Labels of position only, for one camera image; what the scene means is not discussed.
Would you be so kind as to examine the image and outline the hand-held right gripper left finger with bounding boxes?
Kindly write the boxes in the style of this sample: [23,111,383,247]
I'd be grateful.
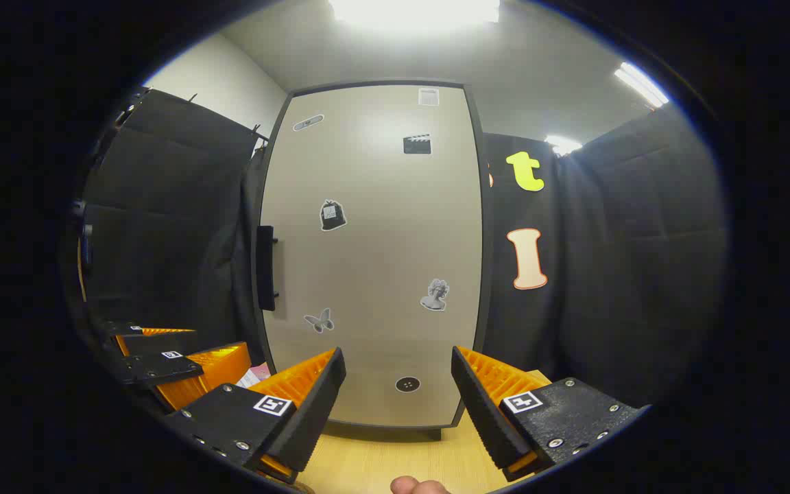
[165,348,347,484]

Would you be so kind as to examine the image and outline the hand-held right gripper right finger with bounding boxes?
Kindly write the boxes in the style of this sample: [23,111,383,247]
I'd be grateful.
[451,345,649,481]

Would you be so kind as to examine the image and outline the dark grey cabinet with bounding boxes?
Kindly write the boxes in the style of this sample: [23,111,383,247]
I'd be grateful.
[251,79,494,441]

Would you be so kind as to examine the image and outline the black cabinet door handle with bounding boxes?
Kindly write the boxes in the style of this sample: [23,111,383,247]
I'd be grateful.
[256,225,279,313]

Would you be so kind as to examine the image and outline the pink and white paper card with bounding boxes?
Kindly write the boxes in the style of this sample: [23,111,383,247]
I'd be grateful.
[236,362,272,390]

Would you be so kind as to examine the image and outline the black backdrop cloth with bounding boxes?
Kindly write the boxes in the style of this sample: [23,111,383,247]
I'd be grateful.
[82,88,730,409]

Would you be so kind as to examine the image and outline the small ceiling light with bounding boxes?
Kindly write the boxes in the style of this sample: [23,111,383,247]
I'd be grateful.
[544,134,583,156]

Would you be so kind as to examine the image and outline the long ceiling light strip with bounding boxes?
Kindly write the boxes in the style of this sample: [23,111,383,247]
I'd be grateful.
[613,62,670,109]

